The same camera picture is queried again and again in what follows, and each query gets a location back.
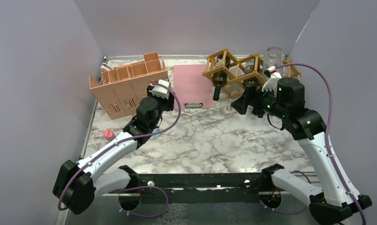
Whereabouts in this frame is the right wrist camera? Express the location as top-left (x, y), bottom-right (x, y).
top-left (262, 66), bottom-right (282, 92)

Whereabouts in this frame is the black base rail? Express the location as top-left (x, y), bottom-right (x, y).
top-left (113, 172), bottom-right (292, 206)

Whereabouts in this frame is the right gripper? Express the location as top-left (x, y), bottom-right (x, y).
top-left (231, 85), bottom-right (289, 120)

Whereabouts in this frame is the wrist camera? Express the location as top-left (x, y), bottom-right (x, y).
top-left (262, 66), bottom-right (282, 92)
top-left (150, 79), bottom-right (171, 99)

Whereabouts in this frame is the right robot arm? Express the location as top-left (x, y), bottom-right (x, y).
top-left (231, 78), bottom-right (372, 225)

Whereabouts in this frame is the dark bottle black cap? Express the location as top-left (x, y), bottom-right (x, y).
top-left (212, 71), bottom-right (227, 101)

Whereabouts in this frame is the light blue toy package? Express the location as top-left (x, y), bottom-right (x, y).
top-left (151, 130), bottom-right (160, 139)

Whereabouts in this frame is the peach plastic organizer basket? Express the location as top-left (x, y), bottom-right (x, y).
top-left (89, 52), bottom-right (168, 120)

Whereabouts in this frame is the large clear glass jar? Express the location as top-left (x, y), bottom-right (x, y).
top-left (262, 46), bottom-right (284, 72)

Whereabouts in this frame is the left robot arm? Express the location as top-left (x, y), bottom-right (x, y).
top-left (53, 82), bottom-right (181, 215)

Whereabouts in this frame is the pink capped small bottle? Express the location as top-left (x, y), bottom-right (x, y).
top-left (103, 129), bottom-right (116, 142)

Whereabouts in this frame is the pink clipboard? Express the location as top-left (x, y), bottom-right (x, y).
top-left (173, 64), bottom-right (215, 109)

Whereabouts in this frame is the dark bottle silver neck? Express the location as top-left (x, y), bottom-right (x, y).
top-left (243, 60), bottom-right (261, 88)

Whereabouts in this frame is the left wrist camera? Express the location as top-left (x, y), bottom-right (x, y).
top-left (150, 79), bottom-right (171, 99)

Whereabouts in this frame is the wooden wine rack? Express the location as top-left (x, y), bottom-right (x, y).
top-left (202, 48), bottom-right (292, 99)

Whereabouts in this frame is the white item behind basket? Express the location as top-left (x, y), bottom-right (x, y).
top-left (100, 63), bottom-right (114, 72)

